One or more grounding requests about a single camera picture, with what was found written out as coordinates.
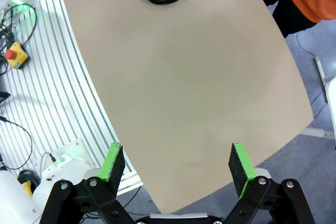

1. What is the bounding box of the yellow emergency stop box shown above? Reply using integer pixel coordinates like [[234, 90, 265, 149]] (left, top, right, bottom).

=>
[[4, 40, 29, 70]]

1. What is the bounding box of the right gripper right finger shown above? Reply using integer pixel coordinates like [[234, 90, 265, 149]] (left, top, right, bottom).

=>
[[223, 142, 316, 224]]

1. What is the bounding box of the white side table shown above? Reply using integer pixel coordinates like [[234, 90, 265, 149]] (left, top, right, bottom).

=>
[[304, 56, 336, 151]]

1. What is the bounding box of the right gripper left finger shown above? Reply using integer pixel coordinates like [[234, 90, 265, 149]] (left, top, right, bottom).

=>
[[39, 142, 137, 224]]

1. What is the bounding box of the black cable bundle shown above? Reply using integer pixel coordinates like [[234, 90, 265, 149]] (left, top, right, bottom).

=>
[[17, 168, 42, 186]]

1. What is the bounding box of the white slotted mounting frame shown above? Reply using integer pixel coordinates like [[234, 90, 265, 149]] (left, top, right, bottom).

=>
[[0, 0, 144, 196]]

